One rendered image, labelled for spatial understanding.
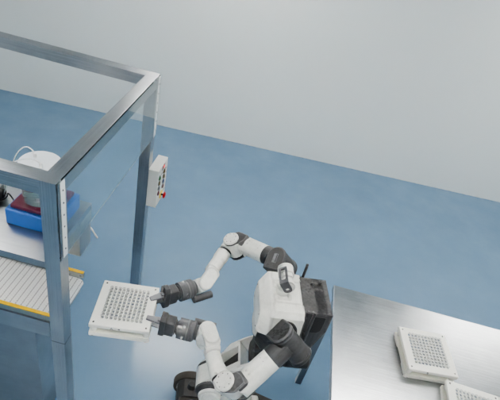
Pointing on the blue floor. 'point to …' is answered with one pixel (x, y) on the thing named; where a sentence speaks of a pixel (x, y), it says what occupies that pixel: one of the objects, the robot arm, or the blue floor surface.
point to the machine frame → (47, 190)
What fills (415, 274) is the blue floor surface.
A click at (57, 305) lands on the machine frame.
